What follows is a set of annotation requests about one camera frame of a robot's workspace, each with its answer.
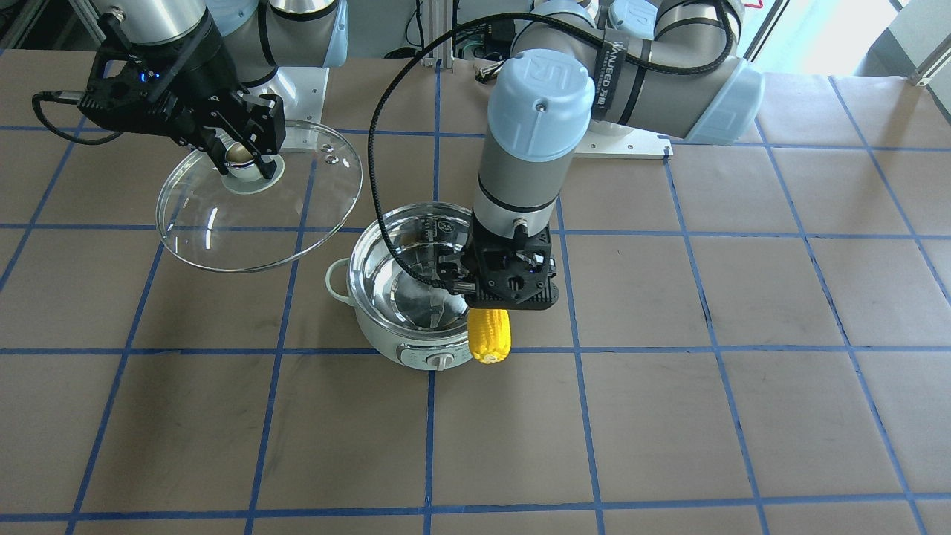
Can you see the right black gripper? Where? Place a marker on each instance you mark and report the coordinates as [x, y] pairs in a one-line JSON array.
[[199, 83]]

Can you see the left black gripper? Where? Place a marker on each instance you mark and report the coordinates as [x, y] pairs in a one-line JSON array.
[[452, 269]]

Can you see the yellow corn cob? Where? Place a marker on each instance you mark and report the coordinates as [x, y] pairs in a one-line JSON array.
[[489, 334]]

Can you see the glass pot lid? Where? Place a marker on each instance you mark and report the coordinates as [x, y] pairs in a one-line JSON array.
[[236, 222]]

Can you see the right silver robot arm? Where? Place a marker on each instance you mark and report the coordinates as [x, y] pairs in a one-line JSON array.
[[259, 36]]

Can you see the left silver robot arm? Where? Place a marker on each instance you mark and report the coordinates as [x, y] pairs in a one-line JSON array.
[[682, 78]]

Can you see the pale green electric pot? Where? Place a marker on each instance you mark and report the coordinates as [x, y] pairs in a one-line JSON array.
[[407, 321]]

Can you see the black power adapter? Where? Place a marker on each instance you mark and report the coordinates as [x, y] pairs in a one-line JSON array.
[[500, 33]]

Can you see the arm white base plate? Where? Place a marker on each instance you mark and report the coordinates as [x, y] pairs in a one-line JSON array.
[[293, 83], [607, 140]]

